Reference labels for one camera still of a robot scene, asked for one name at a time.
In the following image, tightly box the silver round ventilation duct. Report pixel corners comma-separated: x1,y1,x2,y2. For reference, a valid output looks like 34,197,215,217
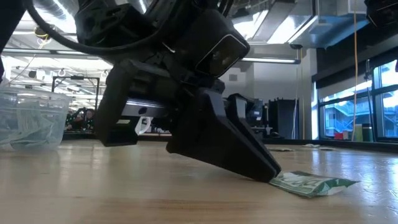
30,0,150,35

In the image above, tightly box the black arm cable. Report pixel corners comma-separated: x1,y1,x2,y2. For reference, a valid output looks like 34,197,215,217
24,0,170,57

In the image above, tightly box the dark green truvia sweetener packet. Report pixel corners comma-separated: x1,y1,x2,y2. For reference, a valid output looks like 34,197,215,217
269,170,361,198

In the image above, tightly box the person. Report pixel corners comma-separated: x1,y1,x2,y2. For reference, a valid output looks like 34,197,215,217
65,108,96,131

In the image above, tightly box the black aluminium table frame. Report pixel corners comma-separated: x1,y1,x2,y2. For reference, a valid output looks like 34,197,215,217
62,132,398,154

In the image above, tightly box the pale green stevia sweetener packet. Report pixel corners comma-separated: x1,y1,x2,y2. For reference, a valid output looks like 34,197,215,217
0,136,41,149
12,107,55,144

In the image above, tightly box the pale green container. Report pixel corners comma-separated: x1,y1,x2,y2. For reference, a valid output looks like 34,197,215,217
353,123,364,142

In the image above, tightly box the silver rectangular ventilation duct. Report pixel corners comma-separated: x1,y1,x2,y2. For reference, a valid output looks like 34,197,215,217
242,0,369,50

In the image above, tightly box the black cabinet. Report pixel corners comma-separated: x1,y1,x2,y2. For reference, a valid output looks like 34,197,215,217
267,98,300,141

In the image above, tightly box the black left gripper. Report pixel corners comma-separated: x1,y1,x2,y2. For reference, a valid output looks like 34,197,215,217
95,58,278,184

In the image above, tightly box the yellow hanging cable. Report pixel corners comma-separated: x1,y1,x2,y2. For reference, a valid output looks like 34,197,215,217
352,0,359,141

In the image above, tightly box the clear plastic deli cup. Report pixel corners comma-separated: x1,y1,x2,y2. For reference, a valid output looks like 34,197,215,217
0,86,73,152

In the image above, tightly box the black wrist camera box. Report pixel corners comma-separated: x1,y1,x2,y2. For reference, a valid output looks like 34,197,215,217
172,8,251,78

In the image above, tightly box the long ceiling light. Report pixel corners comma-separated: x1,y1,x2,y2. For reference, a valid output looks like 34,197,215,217
241,57,302,65

